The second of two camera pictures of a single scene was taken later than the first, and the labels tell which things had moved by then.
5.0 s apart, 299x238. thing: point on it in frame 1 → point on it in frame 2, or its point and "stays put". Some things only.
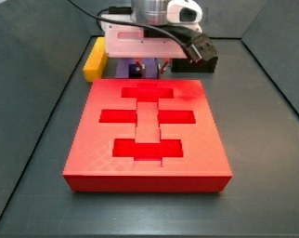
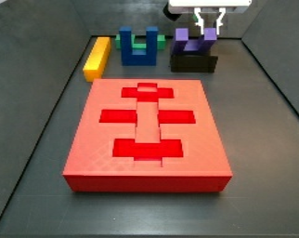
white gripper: x=131 y=41 → x=209 y=3
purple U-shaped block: x=125 y=67 → x=199 y=46
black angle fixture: x=184 y=65 stays put
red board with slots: x=148 y=138 stays put
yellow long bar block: x=94 y=67 stays put
